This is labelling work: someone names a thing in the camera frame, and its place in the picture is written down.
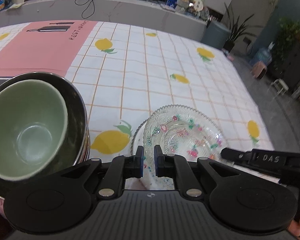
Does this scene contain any pink small stool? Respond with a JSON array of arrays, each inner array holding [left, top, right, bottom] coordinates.
[[251, 61, 267, 79]]

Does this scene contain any tall potted plant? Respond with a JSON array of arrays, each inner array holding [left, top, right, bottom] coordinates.
[[223, 4, 263, 52]]

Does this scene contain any lemon checkered tablecloth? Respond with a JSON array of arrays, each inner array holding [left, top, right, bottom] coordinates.
[[0, 21, 276, 181]]

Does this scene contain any orange steel bowl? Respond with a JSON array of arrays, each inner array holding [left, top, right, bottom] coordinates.
[[0, 71, 91, 201]]

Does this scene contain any grey tv cabinet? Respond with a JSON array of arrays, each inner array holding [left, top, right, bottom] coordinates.
[[0, 0, 206, 41]]

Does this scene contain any white small stool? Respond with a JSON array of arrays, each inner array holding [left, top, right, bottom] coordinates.
[[270, 79, 289, 97]]

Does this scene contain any clear glass plate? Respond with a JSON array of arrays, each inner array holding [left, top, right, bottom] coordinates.
[[143, 105, 228, 165]]

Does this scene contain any white painted ceramic plate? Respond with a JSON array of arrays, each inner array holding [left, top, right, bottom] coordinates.
[[130, 120, 174, 191]]

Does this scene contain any teddy bear toy pile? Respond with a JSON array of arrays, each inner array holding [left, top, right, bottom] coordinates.
[[166, 0, 210, 21]]

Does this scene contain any green bushy plant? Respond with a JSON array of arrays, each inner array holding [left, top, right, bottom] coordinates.
[[272, 18, 300, 69]]

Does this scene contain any grey trash bin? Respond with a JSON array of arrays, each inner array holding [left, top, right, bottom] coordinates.
[[201, 20, 231, 50]]

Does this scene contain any blue water jug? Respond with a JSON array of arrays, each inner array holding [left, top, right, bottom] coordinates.
[[250, 42, 275, 66]]

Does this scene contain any person's right hand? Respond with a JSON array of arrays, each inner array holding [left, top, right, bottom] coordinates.
[[288, 220, 300, 239]]

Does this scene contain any green ceramic bowl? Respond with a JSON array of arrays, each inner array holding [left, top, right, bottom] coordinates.
[[0, 80, 68, 181]]

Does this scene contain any pink bottle print mat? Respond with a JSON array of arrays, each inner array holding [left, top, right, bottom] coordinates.
[[0, 20, 97, 78]]

